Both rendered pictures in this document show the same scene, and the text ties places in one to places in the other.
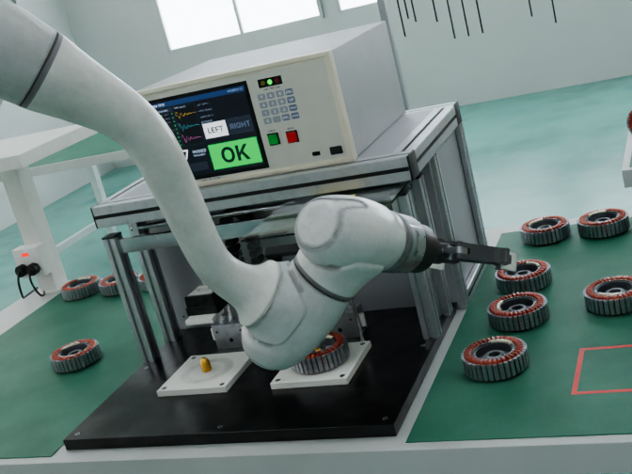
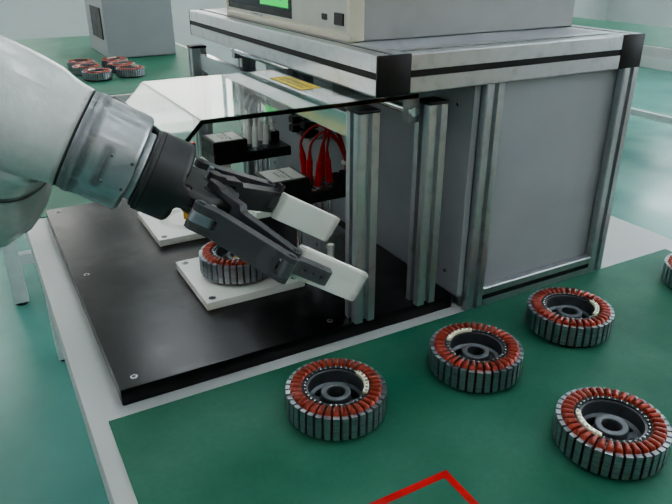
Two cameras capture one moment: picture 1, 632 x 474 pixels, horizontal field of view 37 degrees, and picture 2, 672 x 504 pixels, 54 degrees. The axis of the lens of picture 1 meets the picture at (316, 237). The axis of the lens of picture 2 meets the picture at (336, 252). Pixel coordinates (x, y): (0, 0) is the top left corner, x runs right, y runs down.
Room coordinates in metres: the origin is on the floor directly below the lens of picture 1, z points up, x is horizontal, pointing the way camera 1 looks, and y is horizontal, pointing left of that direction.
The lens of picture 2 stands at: (1.00, -0.60, 1.22)
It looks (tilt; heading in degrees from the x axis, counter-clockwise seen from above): 25 degrees down; 37
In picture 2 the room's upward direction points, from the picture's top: straight up
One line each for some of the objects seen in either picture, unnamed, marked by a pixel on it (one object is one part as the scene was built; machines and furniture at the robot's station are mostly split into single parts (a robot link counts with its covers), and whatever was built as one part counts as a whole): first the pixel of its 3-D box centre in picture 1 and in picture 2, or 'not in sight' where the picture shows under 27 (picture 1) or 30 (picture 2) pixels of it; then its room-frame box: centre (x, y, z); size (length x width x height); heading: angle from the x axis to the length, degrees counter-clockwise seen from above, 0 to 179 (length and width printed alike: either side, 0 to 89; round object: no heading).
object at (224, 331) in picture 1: (235, 330); not in sight; (1.85, 0.21, 0.80); 0.08 x 0.05 x 0.06; 66
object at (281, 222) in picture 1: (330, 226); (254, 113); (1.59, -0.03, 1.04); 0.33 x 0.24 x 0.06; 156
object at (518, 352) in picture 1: (495, 357); (335, 396); (1.48, -0.24, 0.77); 0.11 x 0.11 x 0.04
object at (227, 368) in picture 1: (208, 372); (189, 220); (1.72, 0.27, 0.78); 0.15 x 0.15 x 0.01; 66
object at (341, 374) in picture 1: (322, 364); (238, 273); (1.62, 0.05, 0.78); 0.15 x 0.15 x 0.01; 66
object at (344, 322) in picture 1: (342, 321); (323, 241); (1.75, -0.01, 0.80); 0.08 x 0.05 x 0.06; 66
